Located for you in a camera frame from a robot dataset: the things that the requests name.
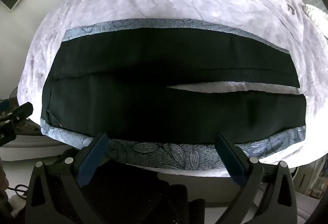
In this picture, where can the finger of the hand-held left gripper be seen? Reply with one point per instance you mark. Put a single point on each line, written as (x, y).
(21, 111)
(3, 105)

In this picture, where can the white quilted pillow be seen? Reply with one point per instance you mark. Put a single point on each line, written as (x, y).
(316, 15)

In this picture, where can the black pants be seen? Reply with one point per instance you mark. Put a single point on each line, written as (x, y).
(164, 101)

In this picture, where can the blue floral cloth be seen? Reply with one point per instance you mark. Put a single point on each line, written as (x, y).
(179, 154)

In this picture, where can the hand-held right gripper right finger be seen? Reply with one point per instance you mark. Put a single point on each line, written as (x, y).
(230, 162)

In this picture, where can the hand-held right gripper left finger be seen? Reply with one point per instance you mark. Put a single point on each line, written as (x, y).
(92, 160)

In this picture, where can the white bed base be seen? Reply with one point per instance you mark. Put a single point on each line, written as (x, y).
(194, 176)

